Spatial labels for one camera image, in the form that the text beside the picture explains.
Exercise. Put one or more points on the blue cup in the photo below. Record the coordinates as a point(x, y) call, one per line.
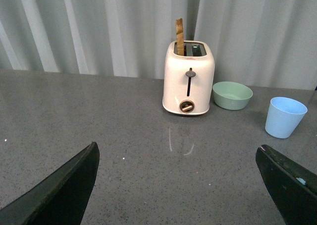
point(284, 115)

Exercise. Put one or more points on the white toaster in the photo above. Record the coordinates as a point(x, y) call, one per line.
point(188, 79)

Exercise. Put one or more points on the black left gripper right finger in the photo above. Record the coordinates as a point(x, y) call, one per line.
point(292, 187)

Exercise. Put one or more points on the green bowl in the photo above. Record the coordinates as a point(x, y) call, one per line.
point(231, 95)

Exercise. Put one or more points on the grey curtain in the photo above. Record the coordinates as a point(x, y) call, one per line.
point(271, 43)

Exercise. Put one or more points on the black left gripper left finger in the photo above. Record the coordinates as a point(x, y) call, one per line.
point(61, 198)

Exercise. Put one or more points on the brown toast slice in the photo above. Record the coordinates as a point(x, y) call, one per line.
point(179, 36)

